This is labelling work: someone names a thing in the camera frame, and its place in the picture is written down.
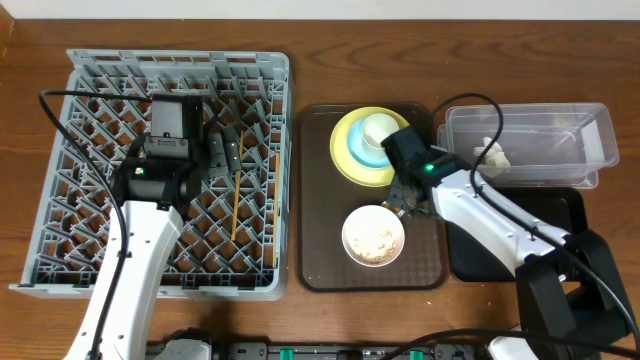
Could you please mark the grey plastic dish rack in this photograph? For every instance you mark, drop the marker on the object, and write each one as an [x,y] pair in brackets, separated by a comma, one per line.
[107,108]

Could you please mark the light blue bowl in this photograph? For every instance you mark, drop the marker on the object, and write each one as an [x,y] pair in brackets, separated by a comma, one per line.
[355,144]

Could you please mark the yellow plate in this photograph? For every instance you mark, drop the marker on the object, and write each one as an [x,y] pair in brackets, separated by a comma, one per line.
[342,158]

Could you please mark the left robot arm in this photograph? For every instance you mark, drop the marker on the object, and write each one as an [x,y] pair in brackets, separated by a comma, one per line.
[153,189]

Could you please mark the wooden chopstick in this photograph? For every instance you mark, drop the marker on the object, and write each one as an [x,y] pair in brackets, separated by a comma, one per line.
[237,188]
[275,212]

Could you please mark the black tray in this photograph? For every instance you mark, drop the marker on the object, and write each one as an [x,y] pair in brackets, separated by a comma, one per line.
[560,207]

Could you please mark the brown serving tray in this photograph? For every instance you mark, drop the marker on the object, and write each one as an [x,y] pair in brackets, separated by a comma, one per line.
[325,198]

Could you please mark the cream white cup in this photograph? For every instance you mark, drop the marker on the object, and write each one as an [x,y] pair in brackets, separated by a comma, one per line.
[375,129]

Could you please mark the white bowl with food residue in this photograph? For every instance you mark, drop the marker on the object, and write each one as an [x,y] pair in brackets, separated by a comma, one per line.
[373,236]

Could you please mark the white tissue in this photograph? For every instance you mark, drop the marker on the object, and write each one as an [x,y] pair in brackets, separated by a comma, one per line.
[495,162]

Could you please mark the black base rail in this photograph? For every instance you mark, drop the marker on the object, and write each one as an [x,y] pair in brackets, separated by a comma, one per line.
[193,343]

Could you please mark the green yellow snack wrapper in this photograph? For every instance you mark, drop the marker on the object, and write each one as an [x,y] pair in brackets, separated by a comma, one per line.
[395,203]

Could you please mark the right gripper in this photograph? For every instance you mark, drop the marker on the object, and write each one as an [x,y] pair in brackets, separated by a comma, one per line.
[407,197]

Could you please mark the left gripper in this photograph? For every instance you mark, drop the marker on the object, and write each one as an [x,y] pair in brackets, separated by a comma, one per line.
[223,154]

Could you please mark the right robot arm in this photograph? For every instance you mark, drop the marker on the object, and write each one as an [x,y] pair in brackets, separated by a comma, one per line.
[571,300]

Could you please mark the clear plastic bin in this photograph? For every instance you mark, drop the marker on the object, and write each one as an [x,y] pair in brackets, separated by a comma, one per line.
[544,145]

